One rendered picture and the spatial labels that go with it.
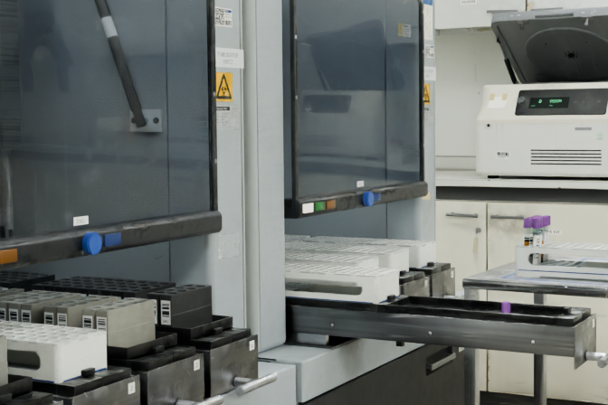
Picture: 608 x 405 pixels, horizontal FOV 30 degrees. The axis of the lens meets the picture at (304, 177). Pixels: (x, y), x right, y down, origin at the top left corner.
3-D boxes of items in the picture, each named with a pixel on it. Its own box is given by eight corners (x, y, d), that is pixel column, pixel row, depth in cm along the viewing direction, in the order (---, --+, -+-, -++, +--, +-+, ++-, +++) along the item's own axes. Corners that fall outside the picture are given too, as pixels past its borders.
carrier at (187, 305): (202, 322, 180) (202, 284, 179) (213, 323, 179) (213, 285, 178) (159, 334, 169) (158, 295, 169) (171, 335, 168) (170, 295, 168)
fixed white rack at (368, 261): (225, 285, 230) (225, 255, 230) (251, 278, 239) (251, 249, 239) (358, 295, 216) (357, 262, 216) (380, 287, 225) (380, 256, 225)
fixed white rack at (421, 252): (298, 267, 257) (297, 240, 257) (318, 262, 266) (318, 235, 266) (420, 274, 243) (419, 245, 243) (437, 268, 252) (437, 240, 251)
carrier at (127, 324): (145, 338, 166) (144, 297, 166) (156, 340, 165) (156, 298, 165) (95, 353, 156) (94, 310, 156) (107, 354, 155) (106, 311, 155)
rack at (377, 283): (232, 299, 212) (232, 267, 211) (259, 292, 220) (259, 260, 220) (377, 311, 198) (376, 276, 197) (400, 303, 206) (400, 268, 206)
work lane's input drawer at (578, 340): (211, 336, 212) (210, 288, 212) (249, 324, 224) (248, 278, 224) (603, 374, 178) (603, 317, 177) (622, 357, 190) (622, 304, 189)
